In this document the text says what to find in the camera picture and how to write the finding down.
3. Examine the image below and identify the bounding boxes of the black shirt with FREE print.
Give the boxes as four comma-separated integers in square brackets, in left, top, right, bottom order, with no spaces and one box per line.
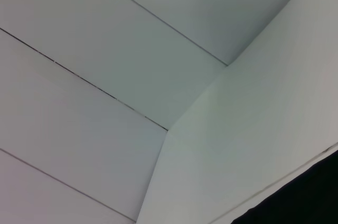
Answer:
[231,151,338,224]

